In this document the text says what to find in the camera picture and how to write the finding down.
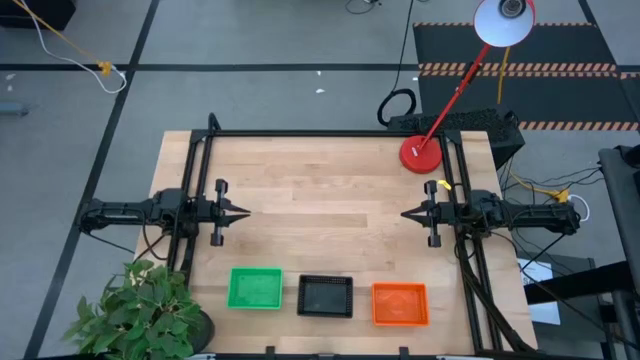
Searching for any coiled black floor cable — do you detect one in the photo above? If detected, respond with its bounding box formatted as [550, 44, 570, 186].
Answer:
[376, 0, 418, 128]

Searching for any yellow floor cable with plug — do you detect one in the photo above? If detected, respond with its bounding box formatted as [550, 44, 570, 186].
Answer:
[10, 0, 113, 77]

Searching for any green slotted plastic basket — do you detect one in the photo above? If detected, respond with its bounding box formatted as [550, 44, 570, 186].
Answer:
[226, 267, 285, 311]

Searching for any yellow hanging cable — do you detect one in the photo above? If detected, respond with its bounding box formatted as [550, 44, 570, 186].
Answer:
[496, 46, 512, 105]

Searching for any orange slotted plastic basket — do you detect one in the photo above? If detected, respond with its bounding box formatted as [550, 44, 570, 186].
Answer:
[371, 282, 431, 328]

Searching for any white looped cable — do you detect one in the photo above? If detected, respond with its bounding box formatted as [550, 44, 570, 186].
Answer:
[567, 193, 592, 223]

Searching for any black slotted plastic basket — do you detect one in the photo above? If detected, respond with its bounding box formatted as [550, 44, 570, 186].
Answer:
[296, 273, 355, 319]

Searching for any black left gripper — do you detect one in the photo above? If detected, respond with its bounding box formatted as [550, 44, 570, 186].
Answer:
[196, 178, 252, 248]

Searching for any green leafy plant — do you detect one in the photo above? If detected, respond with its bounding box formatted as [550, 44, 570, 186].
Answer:
[62, 258, 204, 360]

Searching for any white paper sheet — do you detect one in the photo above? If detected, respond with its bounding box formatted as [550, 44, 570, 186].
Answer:
[518, 257, 563, 327]

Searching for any black hazard-striped floor mat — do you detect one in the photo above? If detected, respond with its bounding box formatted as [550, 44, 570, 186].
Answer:
[412, 21, 640, 133]

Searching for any black cable bundle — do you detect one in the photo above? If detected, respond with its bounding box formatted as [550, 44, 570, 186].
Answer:
[452, 230, 540, 357]

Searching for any black aluminium table frame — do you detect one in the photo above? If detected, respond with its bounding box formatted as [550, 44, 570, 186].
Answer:
[166, 112, 540, 357]

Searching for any red desk lamp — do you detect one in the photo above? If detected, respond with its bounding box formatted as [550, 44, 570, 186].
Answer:
[398, 0, 537, 175]

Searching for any black box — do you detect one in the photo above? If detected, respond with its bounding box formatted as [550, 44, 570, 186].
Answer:
[0, 0, 77, 31]

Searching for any black plant pot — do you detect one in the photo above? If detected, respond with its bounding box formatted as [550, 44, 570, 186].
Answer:
[187, 308, 217, 354]

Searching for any black cart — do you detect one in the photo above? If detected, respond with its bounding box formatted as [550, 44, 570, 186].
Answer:
[597, 143, 640, 301]

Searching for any black computer case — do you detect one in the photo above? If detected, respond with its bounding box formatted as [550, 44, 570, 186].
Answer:
[387, 103, 527, 170]

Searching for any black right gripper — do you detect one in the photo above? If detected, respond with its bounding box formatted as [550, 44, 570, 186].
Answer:
[400, 179, 458, 249]

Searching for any white floor cable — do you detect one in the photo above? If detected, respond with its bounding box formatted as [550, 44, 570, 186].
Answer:
[19, 0, 129, 96]

